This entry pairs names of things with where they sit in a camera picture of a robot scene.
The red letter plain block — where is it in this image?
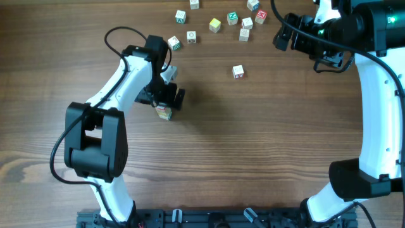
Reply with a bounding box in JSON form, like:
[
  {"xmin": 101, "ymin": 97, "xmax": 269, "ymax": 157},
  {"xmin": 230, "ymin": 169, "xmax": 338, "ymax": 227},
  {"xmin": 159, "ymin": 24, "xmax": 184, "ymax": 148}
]
[{"xmin": 242, "ymin": 17, "xmax": 253, "ymax": 30}]

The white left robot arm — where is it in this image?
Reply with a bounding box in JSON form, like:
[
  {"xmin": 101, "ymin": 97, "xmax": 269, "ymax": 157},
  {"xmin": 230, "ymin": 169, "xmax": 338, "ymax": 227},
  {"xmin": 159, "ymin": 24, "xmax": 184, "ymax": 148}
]
[{"xmin": 64, "ymin": 35, "xmax": 185, "ymax": 227}]

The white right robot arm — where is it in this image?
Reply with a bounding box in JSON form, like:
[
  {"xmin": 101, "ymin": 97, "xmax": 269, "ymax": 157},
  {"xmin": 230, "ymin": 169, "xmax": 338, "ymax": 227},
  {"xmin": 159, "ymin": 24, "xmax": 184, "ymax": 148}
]
[{"xmin": 273, "ymin": 1, "xmax": 404, "ymax": 227}]

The blue P wooden block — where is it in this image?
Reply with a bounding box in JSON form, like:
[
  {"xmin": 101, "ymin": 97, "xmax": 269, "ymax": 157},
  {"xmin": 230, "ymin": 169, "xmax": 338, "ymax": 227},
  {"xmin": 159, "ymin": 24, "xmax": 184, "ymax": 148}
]
[{"xmin": 189, "ymin": 0, "xmax": 199, "ymax": 10}]

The yellow top wooden block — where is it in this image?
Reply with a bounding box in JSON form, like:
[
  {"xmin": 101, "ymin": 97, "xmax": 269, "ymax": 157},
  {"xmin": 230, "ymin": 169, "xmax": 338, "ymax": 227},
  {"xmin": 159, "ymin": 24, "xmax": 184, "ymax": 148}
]
[{"xmin": 209, "ymin": 18, "xmax": 221, "ymax": 33}]

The red Y wooden block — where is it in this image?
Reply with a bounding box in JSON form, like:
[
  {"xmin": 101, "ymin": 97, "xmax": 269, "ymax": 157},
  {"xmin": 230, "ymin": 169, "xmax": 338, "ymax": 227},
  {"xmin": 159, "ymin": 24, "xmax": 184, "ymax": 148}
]
[{"xmin": 232, "ymin": 65, "xmax": 244, "ymax": 79}]

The blue letter flower block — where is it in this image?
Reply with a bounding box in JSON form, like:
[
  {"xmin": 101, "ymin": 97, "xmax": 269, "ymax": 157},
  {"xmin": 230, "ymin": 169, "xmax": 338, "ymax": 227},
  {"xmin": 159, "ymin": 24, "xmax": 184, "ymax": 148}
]
[{"xmin": 239, "ymin": 28, "xmax": 250, "ymax": 42}]

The green V wooden block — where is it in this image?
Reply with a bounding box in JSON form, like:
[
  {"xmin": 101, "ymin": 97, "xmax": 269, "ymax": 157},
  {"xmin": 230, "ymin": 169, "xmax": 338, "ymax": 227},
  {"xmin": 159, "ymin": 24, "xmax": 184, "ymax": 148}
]
[{"xmin": 175, "ymin": 10, "xmax": 186, "ymax": 24}]

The green J soccer block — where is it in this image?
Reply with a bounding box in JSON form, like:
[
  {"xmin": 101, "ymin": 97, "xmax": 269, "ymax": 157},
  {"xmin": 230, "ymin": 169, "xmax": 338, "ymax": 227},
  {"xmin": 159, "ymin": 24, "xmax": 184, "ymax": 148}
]
[{"xmin": 187, "ymin": 31, "xmax": 197, "ymax": 44}]

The red W wooden block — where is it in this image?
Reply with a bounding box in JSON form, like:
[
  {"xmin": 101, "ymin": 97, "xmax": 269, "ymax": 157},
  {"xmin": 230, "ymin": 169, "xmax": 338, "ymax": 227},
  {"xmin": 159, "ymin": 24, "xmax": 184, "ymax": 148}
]
[{"xmin": 255, "ymin": 9, "xmax": 268, "ymax": 24}]

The green Z wooden block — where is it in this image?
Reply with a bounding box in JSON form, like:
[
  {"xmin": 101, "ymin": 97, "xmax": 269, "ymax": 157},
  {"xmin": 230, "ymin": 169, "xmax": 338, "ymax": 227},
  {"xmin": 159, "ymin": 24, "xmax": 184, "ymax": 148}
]
[{"xmin": 168, "ymin": 36, "xmax": 181, "ymax": 51}]

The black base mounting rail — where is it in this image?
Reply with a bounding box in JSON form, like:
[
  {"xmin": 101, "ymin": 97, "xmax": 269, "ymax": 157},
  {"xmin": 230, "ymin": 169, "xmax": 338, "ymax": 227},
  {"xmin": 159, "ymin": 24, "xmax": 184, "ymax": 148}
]
[{"xmin": 76, "ymin": 208, "xmax": 358, "ymax": 228}]

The red nine baseball block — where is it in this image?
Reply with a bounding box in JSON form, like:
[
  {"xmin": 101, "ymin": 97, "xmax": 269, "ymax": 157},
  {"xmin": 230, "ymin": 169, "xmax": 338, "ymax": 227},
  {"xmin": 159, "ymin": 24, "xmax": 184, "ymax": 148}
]
[{"xmin": 156, "ymin": 106, "xmax": 172, "ymax": 120}]

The green N wooden block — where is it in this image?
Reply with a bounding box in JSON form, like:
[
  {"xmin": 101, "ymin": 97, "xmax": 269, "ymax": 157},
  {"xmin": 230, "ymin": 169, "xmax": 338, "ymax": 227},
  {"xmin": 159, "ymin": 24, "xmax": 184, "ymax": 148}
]
[{"xmin": 227, "ymin": 11, "xmax": 239, "ymax": 25}]

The blue letter block far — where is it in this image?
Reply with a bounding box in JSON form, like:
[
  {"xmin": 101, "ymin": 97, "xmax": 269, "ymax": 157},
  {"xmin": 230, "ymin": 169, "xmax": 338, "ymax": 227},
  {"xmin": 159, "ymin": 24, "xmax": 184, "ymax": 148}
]
[{"xmin": 247, "ymin": 0, "xmax": 260, "ymax": 12}]

